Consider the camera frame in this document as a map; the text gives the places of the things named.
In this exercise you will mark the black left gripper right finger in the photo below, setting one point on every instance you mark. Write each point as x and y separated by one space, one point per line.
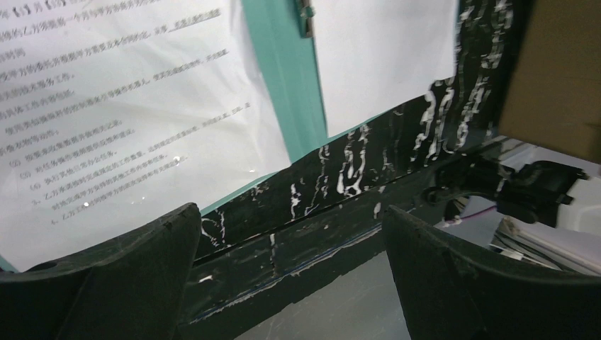
452 289

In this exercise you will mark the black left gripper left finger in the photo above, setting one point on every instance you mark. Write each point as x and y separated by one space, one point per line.
129 287

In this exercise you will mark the white printed paper sheet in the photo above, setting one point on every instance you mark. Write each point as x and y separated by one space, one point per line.
117 117

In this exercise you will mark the white printed paper stack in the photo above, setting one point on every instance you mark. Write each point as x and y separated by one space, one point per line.
375 55

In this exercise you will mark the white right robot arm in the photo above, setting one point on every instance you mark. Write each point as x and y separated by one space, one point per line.
526 183

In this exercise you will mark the metal folder clip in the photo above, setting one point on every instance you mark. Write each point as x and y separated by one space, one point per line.
305 14

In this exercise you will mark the tan plastic toolbox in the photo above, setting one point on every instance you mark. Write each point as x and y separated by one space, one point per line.
553 100

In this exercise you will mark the aluminium frame rail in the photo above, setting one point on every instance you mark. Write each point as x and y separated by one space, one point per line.
574 248

